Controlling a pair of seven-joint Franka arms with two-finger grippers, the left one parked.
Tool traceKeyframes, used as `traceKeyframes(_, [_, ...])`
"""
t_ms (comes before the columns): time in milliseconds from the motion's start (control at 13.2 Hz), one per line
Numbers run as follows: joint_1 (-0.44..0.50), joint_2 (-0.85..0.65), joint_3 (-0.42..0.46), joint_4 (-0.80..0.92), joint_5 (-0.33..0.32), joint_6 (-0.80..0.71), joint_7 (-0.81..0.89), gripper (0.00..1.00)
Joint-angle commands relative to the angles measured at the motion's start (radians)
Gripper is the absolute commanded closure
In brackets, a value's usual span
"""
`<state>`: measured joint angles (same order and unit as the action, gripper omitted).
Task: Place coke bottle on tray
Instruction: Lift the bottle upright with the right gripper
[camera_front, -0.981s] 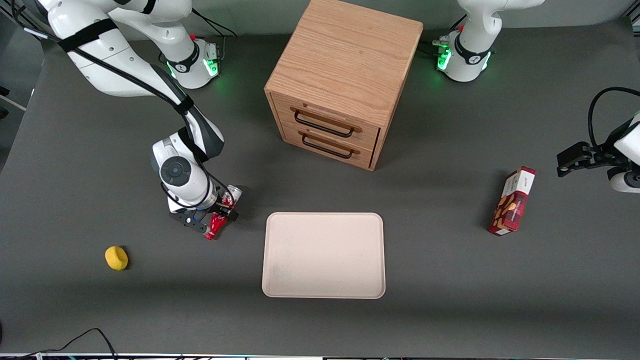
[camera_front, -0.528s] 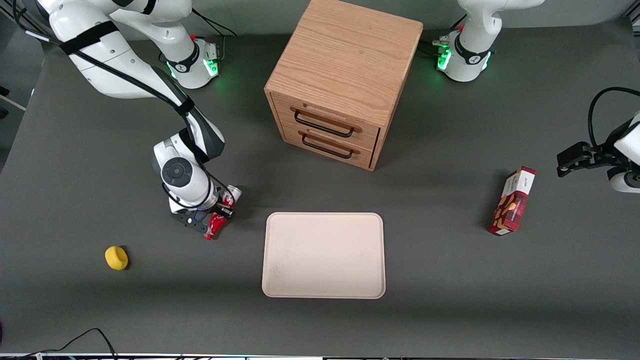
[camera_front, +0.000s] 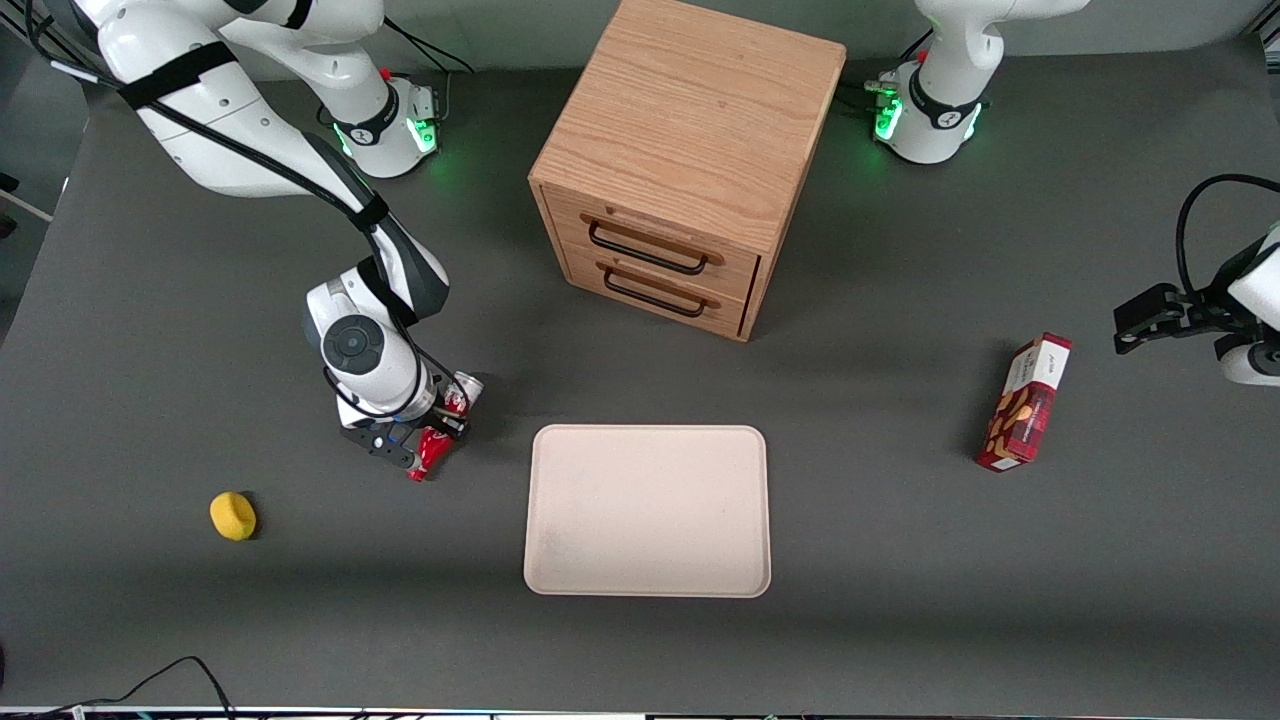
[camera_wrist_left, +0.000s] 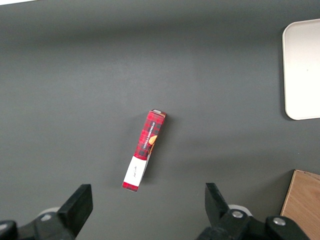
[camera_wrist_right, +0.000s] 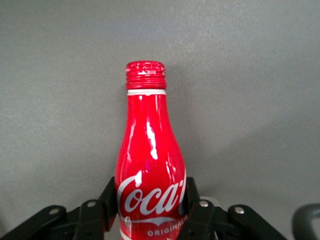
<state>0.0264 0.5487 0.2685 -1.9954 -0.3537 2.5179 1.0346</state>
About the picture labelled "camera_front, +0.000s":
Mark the wooden drawer cabinet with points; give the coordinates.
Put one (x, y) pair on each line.
(690, 110)

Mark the wooden drawer front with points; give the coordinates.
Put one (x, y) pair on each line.
(735, 268)
(580, 268)

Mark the yellow round sponge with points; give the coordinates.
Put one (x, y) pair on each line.
(233, 516)

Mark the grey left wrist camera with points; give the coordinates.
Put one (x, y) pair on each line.
(1250, 362)

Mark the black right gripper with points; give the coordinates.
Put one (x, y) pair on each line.
(444, 411)

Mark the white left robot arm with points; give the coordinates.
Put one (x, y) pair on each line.
(950, 100)

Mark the red snack box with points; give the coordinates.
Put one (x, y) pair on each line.
(1025, 405)

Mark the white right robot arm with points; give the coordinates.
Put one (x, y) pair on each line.
(220, 120)

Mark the red coke bottle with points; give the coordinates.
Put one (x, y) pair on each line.
(433, 448)

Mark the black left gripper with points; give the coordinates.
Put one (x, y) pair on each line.
(1199, 304)

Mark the beige plastic tray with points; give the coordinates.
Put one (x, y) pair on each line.
(648, 510)

